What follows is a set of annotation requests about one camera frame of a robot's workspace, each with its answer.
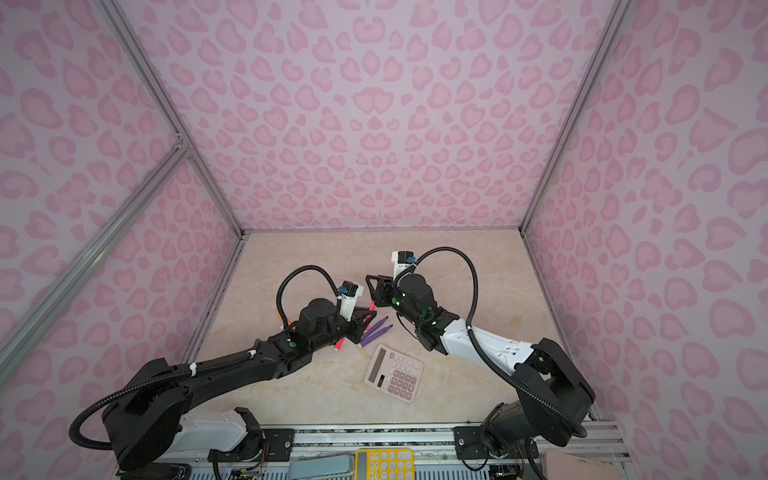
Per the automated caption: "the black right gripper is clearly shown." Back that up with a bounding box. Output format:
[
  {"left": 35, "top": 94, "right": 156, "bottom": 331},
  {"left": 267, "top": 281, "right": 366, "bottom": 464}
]
[{"left": 364, "top": 274, "right": 423, "bottom": 327}]

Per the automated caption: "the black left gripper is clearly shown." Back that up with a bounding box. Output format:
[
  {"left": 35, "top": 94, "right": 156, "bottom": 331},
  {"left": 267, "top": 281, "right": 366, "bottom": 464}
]
[{"left": 312, "top": 305, "right": 378, "bottom": 355}]

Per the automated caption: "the purple highlighter pen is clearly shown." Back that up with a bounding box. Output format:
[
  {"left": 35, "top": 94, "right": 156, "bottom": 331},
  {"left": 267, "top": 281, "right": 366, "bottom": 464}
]
[
  {"left": 365, "top": 316, "right": 388, "bottom": 336},
  {"left": 360, "top": 325, "right": 392, "bottom": 347}
]

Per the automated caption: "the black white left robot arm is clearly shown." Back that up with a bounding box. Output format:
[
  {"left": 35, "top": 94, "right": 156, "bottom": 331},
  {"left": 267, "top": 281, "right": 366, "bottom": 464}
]
[{"left": 102, "top": 298, "right": 376, "bottom": 471}]

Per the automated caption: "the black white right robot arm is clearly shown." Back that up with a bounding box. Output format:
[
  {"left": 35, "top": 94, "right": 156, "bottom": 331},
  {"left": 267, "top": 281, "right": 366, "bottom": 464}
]
[{"left": 366, "top": 274, "right": 595, "bottom": 458}]

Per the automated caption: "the pink white calculator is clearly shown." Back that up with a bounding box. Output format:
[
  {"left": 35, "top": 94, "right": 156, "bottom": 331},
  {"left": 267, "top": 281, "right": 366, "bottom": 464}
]
[{"left": 364, "top": 345, "right": 424, "bottom": 404}]

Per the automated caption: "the yellow calculator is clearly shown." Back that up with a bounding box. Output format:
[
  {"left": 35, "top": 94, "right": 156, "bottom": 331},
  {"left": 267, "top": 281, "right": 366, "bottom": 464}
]
[{"left": 354, "top": 448, "right": 416, "bottom": 480}]

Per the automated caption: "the grey blue case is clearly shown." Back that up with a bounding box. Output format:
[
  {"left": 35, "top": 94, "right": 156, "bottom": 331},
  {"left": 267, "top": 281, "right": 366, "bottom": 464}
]
[{"left": 287, "top": 455, "right": 354, "bottom": 480}]

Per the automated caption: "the pink box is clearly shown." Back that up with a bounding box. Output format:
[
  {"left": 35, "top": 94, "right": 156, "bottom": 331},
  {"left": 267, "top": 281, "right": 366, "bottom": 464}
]
[{"left": 542, "top": 451, "right": 623, "bottom": 480}]

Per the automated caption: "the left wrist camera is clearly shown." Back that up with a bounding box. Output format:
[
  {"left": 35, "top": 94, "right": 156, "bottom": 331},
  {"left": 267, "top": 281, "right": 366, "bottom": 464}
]
[{"left": 338, "top": 280, "right": 364, "bottom": 322}]

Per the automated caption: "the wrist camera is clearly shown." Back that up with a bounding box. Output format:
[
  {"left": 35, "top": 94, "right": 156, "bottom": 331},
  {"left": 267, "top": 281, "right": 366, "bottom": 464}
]
[
  {"left": 391, "top": 250, "right": 417, "bottom": 284},
  {"left": 338, "top": 280, "right": 364, "bottom": 322}
]

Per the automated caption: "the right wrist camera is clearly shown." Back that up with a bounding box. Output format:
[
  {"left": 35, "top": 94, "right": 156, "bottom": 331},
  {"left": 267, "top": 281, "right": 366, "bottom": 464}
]
[{"left": 391, "top": 250, "right": 417, "bottom": 284}]

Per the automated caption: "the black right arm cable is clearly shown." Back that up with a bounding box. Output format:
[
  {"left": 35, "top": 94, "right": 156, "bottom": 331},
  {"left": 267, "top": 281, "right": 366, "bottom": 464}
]
[{"left": 410, "top": 246, "right": 589, "bottom": 439}]

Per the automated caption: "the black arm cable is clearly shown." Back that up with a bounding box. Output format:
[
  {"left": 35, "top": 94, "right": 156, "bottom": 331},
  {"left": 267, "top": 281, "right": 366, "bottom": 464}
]
[
  {"left": 67, "top": 265, "right": 343, "bottom": 451},
  {"left": 410, "top": 246, "right": 589, "bottom": 439}
]

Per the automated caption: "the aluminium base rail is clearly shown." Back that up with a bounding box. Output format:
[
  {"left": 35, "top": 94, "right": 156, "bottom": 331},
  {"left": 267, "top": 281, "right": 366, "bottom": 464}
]
[{"left": 179, "top": 422, "right": 631, "bottom": 480}]

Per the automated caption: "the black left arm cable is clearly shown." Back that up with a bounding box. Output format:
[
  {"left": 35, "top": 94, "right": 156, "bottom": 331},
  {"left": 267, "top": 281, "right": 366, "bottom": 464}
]
[{"left": 67, "top": 265, "right": 343, "bottom": 451}]

